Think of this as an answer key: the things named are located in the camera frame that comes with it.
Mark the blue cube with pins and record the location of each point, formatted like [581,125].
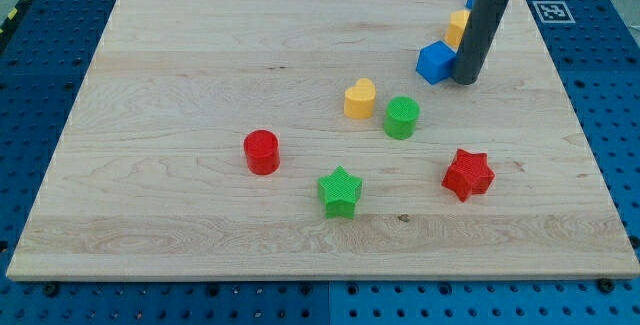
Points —
[435,62]

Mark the yellow heart block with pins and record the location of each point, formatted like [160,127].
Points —
[360,99]

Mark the green star block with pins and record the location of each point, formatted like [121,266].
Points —
[339,192]

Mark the red cylinder block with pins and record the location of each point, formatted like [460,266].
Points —
[261,148]

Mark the green cylinder block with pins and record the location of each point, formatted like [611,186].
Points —
[401,115]

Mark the wooden board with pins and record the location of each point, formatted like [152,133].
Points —
[149,180]

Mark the red star block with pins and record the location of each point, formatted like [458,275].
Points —
[468,174]

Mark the yellow block behind rod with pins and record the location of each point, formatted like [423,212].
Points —
[456,27]

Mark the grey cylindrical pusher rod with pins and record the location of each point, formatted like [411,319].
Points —
[478,36]

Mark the fiducial marker tag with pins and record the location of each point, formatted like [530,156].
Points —
[553,12]

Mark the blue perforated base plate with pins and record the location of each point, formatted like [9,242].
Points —
[41,71]

